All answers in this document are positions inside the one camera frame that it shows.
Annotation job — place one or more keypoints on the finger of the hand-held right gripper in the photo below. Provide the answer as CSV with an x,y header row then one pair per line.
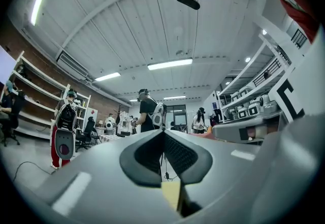
x,y
228,130

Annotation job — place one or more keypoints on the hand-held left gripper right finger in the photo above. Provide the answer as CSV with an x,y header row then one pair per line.
x,y
241,179

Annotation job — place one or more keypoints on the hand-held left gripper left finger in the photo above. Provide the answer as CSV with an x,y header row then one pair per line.
x,y
101,179

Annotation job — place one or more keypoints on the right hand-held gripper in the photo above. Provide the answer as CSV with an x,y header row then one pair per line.
x,y
302,78

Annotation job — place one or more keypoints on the silver pod black square print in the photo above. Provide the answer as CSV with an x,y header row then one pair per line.
x,y
254,109
242,112

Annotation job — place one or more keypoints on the pink checkered cloth table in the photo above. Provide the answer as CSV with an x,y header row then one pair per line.
x,y
111,138

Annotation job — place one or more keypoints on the white metal shelf rack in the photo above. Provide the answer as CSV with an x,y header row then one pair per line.
x,y
254,85

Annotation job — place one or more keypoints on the black office chair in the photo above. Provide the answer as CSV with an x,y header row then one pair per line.
x,y
87,131

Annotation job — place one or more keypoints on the ceiling tube light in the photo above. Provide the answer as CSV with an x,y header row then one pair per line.
x,y
108,76
38,4
174,97
169,63

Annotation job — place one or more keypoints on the round wooden table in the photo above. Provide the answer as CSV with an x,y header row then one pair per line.
x,y
171,193

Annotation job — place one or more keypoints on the white wall shelf unit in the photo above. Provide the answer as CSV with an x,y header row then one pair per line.
x,y
38,91

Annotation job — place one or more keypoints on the wall air conditioner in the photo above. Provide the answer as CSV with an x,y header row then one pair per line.
x,y
72,65

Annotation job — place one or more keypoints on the wall screen pink picture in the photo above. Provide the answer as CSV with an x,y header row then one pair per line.
x,y
5,65

